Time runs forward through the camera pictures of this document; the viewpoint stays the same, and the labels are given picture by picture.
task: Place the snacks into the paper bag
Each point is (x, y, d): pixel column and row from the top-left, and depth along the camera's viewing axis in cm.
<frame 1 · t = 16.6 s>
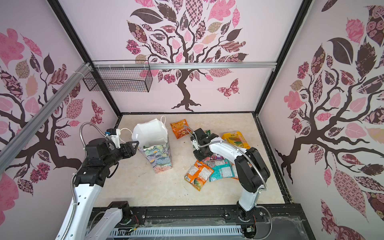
left hand: (134, 145, 73), fingers open
right hand: (200, 153, 91), fingers open
patterned paper bag: (151, 135, 89), point 16 cm above the table
orange chip snack bag: (179, 130, 111), on the table
orange white snack bag: (198, 174, 87), point 3 cm above the table

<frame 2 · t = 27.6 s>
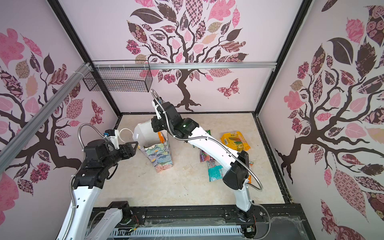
left hand: (133, 146, 73), fingers open
right hand: (152, 117, 71), fingers closed
orange white snack bag: (161, 137, 91), point 13 cm above the table
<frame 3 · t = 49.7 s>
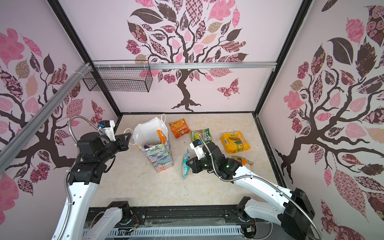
left hand: (131, 136, 69), fingers closed
right hand: (186, 161, 73), fingers closed
teal snack bag: (185, 167, 74), point 18 cm above the table
purple candy snack bag: (146, 146, 83), point 17 cm above the table
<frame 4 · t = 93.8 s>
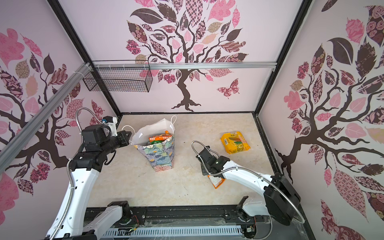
left hand: (131, 135, 72), fingers closed
right hand: (206, 165, 85), fingers closed
orange chip snack bag: (160, 137, 79), point 24 cm above the table
light green snack bag: (156, 141, 81), point 21 cm above the table
orange snack bag right: (216, 181, 84), point 4 cm above the table
